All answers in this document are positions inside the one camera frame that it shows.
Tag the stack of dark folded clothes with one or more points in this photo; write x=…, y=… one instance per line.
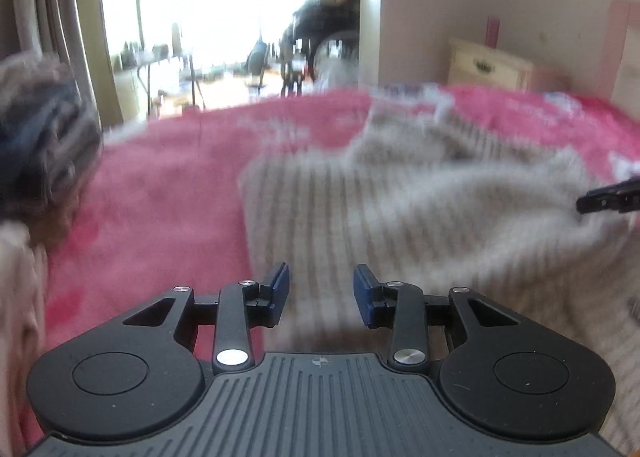
x=45, y=137

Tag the wheelchair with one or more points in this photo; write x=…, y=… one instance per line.
x=325, y=32

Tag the pink floral blanket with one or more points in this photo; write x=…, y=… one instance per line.
x=165, y=197

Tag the grey curtain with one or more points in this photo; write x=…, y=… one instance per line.
x=50, y=12

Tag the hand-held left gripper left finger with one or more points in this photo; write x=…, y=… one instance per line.
x=280, y=287

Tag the beige houndstooth knit coat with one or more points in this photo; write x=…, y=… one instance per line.
x=425, y=212

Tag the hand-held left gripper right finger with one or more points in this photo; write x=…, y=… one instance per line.
x=362, y=293

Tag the cream nightstand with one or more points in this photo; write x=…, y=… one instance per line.
x=480, y=64

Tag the folding table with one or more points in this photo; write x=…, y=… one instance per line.
x=155, y=59

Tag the stack of cream folded clothes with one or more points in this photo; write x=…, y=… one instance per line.
x=17, y=312

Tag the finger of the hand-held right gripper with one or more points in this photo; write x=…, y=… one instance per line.
x=597, y=203
x=627, y=186

